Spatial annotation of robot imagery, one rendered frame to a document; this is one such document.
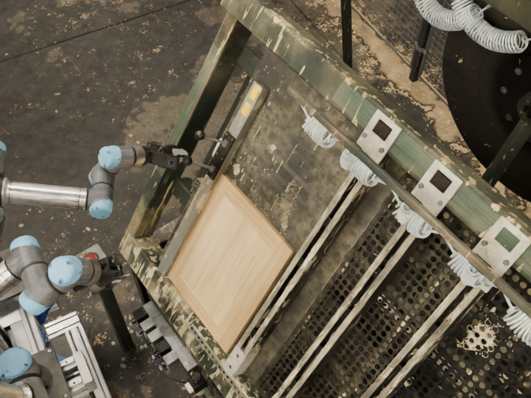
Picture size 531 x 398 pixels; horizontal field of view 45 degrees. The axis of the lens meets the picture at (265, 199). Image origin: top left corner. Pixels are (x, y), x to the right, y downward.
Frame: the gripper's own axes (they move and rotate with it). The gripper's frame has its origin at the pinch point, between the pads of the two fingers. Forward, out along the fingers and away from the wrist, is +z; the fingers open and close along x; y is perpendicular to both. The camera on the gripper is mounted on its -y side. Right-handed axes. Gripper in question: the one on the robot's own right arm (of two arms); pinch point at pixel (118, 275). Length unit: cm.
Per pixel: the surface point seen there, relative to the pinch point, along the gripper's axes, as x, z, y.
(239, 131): 39, 38, 45
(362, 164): 1, -2, 82
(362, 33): 160, 299, 115
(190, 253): 10, 65, 2
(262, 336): -32, 50, 23
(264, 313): -25, 45, 28
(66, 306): 25, 146, -105
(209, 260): 3, 61, 10
